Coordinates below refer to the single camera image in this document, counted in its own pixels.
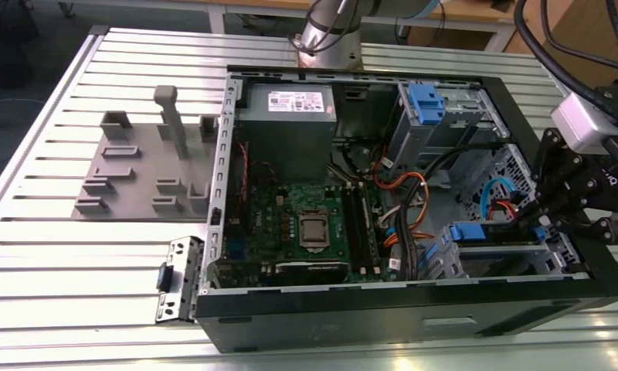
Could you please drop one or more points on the grey parts rack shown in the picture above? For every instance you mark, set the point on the grey parts rack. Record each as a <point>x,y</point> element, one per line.
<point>133,193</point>

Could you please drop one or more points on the green motherboard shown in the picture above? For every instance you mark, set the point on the green motherboard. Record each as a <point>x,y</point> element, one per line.
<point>278,201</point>

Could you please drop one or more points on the black blue latch knob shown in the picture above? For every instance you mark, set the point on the black blue latch knob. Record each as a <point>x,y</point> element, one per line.
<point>164,276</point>

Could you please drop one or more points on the blue drive latch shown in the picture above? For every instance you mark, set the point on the blue drive latch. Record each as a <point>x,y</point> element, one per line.
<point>425,104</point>

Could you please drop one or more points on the CPU socket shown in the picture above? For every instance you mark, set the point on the CPU socket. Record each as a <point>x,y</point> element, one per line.
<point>314,213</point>

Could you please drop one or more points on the grey power supply unit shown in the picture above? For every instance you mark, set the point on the grey power supply unit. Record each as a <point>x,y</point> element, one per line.
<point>288,147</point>

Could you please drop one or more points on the black graphics card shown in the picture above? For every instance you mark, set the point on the black graphics card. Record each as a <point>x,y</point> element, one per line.
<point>309,270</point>

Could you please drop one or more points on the wooden cabinet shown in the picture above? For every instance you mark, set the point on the wooden cabinet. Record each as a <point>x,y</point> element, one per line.
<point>577,23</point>

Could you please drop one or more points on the black office chair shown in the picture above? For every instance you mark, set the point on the black office chair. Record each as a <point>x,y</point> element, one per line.
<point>5,58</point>

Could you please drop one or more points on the wooden desk with white frame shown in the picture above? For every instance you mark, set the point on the wooden desk with white frame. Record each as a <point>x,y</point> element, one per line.
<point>473,17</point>

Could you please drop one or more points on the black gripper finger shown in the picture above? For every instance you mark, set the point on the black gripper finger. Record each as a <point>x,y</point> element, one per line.
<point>597,230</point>
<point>550,166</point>

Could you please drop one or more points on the black open PC case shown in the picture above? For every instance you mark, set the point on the black open PC case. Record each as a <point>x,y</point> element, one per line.
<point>340,320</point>

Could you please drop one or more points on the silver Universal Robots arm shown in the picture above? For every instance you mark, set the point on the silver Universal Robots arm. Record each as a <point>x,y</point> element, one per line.
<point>334,50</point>

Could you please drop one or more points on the grey metal drive cage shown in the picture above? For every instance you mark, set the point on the grey metal drive cage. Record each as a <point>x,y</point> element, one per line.
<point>417,139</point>

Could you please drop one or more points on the grey metal slot bracket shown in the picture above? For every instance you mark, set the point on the grey metal slot bracket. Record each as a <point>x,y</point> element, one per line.
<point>182,247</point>

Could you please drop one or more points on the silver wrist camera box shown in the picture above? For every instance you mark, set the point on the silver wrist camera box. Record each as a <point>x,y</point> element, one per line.
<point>582,120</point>

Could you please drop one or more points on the silver CPU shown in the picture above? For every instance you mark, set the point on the silver CPU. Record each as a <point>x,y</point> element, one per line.
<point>314,231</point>

